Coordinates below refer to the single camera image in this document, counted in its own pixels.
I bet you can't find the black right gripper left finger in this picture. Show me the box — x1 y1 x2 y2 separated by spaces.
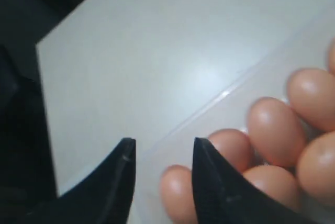
26 138 136 223

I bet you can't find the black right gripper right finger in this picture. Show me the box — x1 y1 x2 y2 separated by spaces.
192 138 313 224

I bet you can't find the clear plastic bin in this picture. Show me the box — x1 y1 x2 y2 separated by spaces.
55 5 334 223

